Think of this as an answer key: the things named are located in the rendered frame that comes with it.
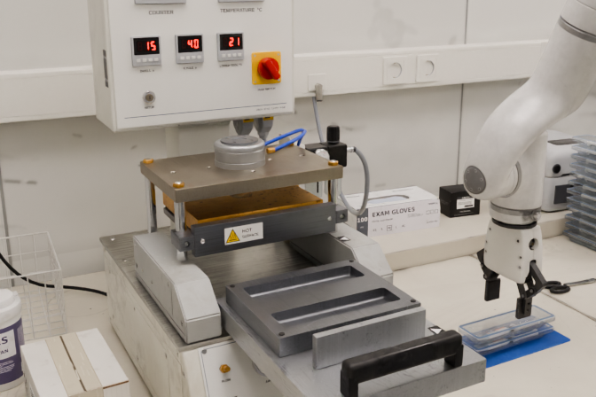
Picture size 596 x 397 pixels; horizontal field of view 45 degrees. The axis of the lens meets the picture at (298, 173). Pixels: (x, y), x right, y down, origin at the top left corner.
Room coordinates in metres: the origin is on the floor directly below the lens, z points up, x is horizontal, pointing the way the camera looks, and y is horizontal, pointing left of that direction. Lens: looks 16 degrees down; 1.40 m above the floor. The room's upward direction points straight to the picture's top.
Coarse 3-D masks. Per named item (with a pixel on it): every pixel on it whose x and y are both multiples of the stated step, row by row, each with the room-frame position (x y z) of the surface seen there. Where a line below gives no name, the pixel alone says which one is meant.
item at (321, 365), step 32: (224, 320) 0.87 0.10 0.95; (384, 320) 0.76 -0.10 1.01; (416, 320) 0.78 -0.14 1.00; (256, 352) 0.77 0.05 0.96; (320, 352) 0.72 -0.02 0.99; (352, 352) 0.74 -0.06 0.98; (288, 384) 0.70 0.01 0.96; (320, 384) 0.69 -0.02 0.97; (384, 384) 0.69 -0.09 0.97; (416, 384) 0.69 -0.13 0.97; (448, 384) 0.71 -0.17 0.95
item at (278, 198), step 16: (256, 192) 1.10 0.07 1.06; (272, 192) 1.10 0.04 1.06; (288, 192) 1.10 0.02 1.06; (304, 192) 1.10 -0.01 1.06; (192, 208) 1.02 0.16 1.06; (208, 208) 1.02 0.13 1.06; (224, 208) 1.02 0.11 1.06; (240, 208) 1.02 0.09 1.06; (256, 208) 1.02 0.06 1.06; (272, 208) 1.02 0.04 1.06
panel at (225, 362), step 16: (208, 352) 0.85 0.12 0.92; (224, 352) 0.86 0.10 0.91; (240, 352) 0.87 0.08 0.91; (208, 368) 0.84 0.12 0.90; (224, 368) 0.84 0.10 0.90; (240, 368) 0.86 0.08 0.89; (208, 384) 0.83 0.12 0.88; (224, 384) 0.84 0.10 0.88; (240, 384) 0.85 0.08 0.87; (256, 384) 0.85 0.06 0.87; (272, 384) 0.86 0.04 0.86
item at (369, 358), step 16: (432, 336) 0.72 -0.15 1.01; (448, 336) 0.72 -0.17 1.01; (384, 352) 0.68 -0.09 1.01; (400, 352) 0.69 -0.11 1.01; (416, 352) 0.69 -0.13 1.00; (432, 352) 0.70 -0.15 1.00; (448, 352) 0.71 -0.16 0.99; (352, 368) 0.66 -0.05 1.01; (368, 368) 0.66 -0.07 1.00; (384, 368) 0.67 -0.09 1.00; (400, 368) 0.68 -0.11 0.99; (352, 384) 0.66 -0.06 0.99
